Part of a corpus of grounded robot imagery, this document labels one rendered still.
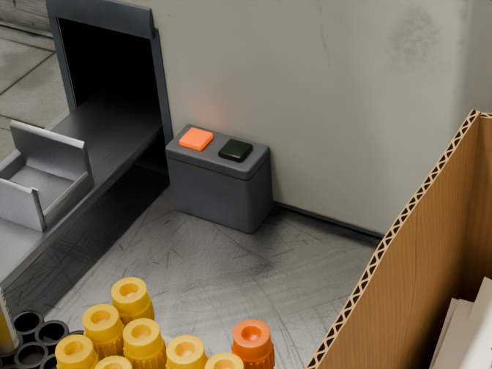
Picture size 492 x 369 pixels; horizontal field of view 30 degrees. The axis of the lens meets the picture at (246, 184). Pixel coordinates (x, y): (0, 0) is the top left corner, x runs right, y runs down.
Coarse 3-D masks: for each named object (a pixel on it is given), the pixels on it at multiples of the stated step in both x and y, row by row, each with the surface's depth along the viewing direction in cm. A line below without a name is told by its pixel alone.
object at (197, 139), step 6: (192, 132) 57; (198, 132) 57; (204, 132) 57; (186, 138) 57; (192, 138) 57; (198, 138) 56; (204, 138) 56; (210, 138) 57; (180, 144) 57; (186, 144) 56; (192, 144) 56; (198, 144) 56; (204, 144) 56; (198, 150) 56
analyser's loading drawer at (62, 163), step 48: (96, 96) 63; (144, 96) 63; (48, 144) 55; (96, 144) 59; (144, 144) 59; (0, 192) 52; (48, 192) 56; (96, 192) 55; (0, 240) 52; (48, 240) 52
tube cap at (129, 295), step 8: (120, 280) 38; (128, 280) 38; (136, 280) 38; (112, 288) 38; (120, 288) 38; (128, 288) 38; (136, 288) 38; (144, 288) 38; (112, 296) 38; (120, 296) 38; (128, 296) 38; (136, 296) 38; (144, 296) 38; (120, 304) 37; (128, 304) 37; (136, 304) 37; (144, 304) 38; (120, 312) 38; (128, 312) 38; (136, 312) 38; (144, 312) 38; (152, 312) 38; (128, 320) 38
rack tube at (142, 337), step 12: (132, 324) 36; (144, 324) 36; (156, 324) 36; (132, 336) 36; (144, 336) 36; (156, 336) 36; (132, 348) 36; (144, 348) 36; (156, 348) 36; (132, 360) 36; (144, 360) 36; (156, 360) 36
